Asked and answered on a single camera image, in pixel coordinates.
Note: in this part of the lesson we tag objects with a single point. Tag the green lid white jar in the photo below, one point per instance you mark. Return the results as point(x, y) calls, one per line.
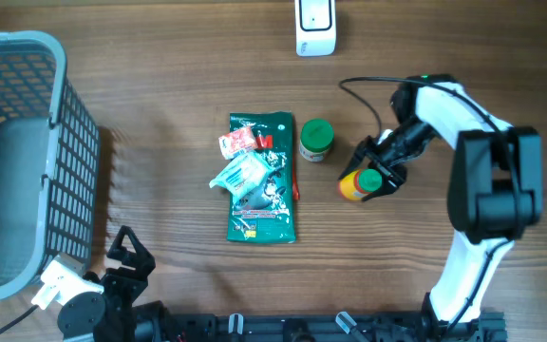
point(316, 140)

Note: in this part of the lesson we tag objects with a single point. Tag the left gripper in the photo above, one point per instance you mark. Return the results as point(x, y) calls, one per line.
point(141, 259)

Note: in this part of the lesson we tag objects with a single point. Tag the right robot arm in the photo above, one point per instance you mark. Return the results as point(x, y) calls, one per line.
point(495, 192)

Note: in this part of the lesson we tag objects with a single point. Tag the light green tissue packet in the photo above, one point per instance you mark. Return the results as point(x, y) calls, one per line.
point(242, 175)

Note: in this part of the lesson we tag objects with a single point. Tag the grey plastic mesh basket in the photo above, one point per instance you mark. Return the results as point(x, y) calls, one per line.
point(49, 161)

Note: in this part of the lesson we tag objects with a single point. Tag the green cap sauce bottle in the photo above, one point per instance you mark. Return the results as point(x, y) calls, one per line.
point(359, 183)

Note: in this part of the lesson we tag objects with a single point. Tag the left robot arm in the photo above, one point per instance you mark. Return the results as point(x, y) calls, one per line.
point(111, 315)

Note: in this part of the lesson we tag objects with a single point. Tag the red square snack packet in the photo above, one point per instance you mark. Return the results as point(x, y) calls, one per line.
point(237, 143)

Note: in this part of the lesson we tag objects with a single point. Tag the red stick sachet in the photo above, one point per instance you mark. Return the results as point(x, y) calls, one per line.
point(295, 188)

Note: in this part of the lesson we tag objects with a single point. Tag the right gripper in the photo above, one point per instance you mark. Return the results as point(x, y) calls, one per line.
point(392, 176)

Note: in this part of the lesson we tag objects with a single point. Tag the white barcode scanner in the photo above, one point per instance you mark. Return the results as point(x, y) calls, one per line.
point(315, 27)

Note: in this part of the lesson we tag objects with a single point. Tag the green 3M gloves package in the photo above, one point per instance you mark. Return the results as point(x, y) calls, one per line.
point(266, 214)

